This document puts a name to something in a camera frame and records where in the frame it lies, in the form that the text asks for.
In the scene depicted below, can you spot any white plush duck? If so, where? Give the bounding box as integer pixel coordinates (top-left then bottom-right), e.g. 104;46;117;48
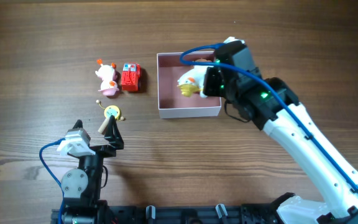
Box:
177;65;208;98

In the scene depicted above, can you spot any yellow wooden rattle drum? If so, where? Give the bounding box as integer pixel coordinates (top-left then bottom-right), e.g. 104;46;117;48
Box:
96;100;126;134

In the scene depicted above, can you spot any white box pink inside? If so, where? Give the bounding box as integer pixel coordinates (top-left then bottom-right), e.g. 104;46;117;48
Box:
157;52;222;119

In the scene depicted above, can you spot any pink white cow toy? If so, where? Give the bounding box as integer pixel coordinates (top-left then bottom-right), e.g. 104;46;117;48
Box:
95;58;119;96

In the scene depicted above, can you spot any brown plush bear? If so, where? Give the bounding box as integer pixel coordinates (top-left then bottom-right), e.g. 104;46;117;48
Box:
194;58;213;63

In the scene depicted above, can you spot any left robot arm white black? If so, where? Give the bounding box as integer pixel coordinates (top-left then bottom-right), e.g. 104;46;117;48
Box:
57;116;124;224

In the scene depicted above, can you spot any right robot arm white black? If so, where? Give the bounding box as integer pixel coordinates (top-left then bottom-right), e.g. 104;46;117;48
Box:
203;38;358;223

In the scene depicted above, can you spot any black mounting rail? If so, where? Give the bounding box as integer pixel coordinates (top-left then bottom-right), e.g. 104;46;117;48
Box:
61;203;281;224

